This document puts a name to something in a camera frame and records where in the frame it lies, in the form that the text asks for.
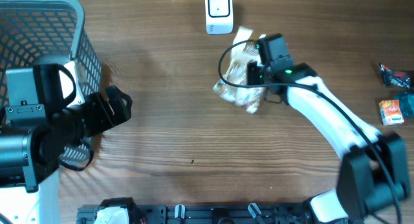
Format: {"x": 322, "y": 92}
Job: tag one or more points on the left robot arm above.
{"x": 37, "y": 126}

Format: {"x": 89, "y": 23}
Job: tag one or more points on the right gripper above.
{"x": 252, "y": 68}

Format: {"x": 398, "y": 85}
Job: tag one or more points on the blue mouthwash bottle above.
{"x": 406, "y": 104}

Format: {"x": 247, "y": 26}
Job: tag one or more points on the orange small box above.
{"x": 390, "y": 112}

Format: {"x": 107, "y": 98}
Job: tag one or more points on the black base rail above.
{"x": 125, "y": 210}

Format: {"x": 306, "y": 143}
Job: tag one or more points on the grey plastic shopping basket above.
{"x": 48, "y": 31}

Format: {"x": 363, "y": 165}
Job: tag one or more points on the white barcode scanner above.
{"x": 219, "y": 16}

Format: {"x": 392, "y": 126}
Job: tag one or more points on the red small packet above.
{"x": 399, "y": 78}

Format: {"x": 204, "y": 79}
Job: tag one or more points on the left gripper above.
{"x": 105, "y": 119}

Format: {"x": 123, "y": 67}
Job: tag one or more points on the beige snack pouch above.
{"x": 240, "y": 56}

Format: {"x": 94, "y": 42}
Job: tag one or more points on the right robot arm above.
{"x": 374, "y": 169}

